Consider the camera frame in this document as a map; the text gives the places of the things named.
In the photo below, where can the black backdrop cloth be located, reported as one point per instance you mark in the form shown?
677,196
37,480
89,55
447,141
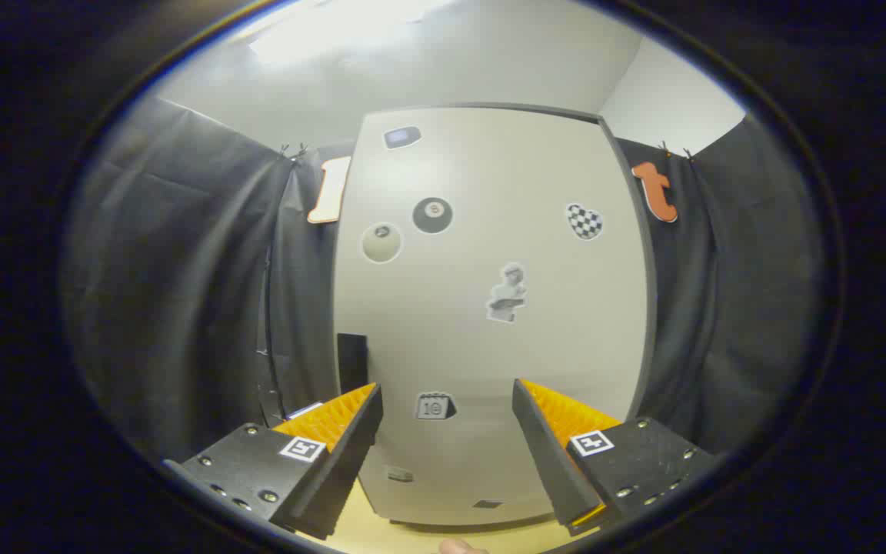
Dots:
181,269

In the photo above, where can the white cabinet door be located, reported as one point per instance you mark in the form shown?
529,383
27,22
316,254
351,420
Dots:
489,192

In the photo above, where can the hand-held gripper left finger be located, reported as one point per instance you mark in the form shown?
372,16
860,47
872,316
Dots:
343,469

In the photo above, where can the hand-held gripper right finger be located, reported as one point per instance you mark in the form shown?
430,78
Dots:
547,462

